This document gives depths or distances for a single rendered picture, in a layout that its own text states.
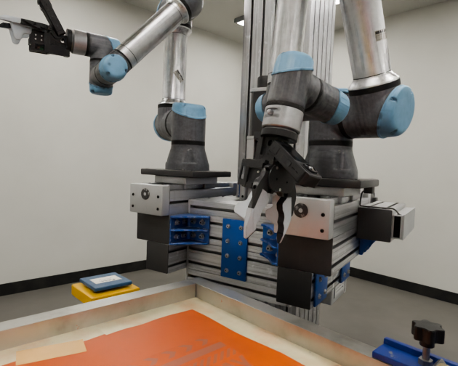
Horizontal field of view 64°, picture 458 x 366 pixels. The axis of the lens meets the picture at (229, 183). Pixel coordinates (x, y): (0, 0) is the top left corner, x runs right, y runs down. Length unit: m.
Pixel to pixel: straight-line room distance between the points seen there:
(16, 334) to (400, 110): 0.88
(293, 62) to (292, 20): 0.22
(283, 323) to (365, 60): 0.59
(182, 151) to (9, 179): 2.83
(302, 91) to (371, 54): 0.25
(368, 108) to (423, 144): 3.45
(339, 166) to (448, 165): 3.31
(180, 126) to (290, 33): 0.50
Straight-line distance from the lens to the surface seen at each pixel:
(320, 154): 0.99
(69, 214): 4.09
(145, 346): 0.73
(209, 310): 0.88
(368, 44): 0.92
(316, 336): 0.72
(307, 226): 0.87
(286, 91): 0.71
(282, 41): 0.91
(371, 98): 0.91
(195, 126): 1.24
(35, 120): 3.96
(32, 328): 0.78
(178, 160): 1.22
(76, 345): 0.76
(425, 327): 0.64
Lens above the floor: 1.28
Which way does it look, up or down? 3 degrees down
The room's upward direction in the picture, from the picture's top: 2 degrees clockwise
